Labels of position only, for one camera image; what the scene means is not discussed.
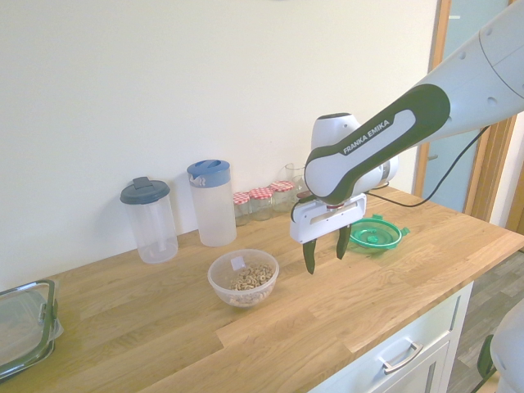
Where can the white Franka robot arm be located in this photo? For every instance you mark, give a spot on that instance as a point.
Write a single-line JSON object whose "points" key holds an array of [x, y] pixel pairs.
{"points": [[409, 135]]}

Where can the clear pitcher light blue lid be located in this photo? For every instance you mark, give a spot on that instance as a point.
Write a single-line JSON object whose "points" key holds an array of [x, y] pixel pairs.
{"points": [[215, 213]]}

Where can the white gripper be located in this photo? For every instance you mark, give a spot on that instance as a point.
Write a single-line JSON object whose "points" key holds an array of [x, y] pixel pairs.
{"points": [[323, 223]]}

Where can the clear plastic food bowl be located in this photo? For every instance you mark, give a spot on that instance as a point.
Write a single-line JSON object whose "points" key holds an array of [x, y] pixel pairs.
{"points": [[223, 282]]}

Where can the wooden door frame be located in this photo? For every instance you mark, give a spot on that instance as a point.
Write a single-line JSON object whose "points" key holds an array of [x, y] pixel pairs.
{"points": [[440, 24]]}

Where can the oat cereal rings pile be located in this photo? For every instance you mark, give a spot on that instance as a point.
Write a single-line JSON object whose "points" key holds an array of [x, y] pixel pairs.
{"points": [[249, 278]]}

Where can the glass jar red checkered lid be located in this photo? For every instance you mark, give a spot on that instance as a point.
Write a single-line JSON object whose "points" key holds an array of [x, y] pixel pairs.
{"points": [[261, 202], [241, 206], [282, 196]]}

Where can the frosted glass door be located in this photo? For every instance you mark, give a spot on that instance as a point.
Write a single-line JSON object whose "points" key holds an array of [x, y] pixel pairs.
{"points": [[454, 41]]}

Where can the faceted glass tumbler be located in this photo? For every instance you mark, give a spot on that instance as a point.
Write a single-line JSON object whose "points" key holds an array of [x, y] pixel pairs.
{"points": [[298, 187]]}

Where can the green round container lid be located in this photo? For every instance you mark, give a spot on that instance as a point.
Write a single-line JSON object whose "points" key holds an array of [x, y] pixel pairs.
{"points": [[376, 237]]}

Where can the rectangular container with clip lid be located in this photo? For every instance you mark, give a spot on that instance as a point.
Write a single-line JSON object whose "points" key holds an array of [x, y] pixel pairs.
{"points": [[20, 323]]}

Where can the clear pitcher dark navy lid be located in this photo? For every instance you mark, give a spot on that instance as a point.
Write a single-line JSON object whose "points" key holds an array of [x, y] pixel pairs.
{"points": [[153, 229]]}

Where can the tall footed drinking glass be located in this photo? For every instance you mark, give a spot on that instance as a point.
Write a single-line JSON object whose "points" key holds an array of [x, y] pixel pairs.
{"points": [[292, 170]]}

